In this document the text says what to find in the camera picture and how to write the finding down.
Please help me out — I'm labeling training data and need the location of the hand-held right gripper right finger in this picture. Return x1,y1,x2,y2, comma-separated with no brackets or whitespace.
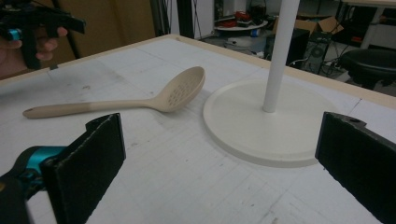
315,111,396,224

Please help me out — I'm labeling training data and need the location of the beige slotted spoon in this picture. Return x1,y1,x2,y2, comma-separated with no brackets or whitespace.
21,65,206,119

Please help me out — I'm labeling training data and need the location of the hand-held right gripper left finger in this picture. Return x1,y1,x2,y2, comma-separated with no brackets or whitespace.
40,113,127,224

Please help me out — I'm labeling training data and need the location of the black computer tower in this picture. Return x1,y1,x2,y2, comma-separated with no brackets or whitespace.
264,27,311,68

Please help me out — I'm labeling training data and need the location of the brown cardboard box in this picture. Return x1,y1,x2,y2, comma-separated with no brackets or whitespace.
273,15,345,35

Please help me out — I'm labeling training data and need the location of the white round side table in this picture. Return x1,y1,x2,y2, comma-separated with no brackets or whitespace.
214,20,269,33

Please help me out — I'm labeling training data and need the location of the white stand with round base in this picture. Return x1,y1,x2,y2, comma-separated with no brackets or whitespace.
203,0,339,169

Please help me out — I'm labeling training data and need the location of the black round stool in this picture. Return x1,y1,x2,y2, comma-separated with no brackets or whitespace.
337,48,396,91

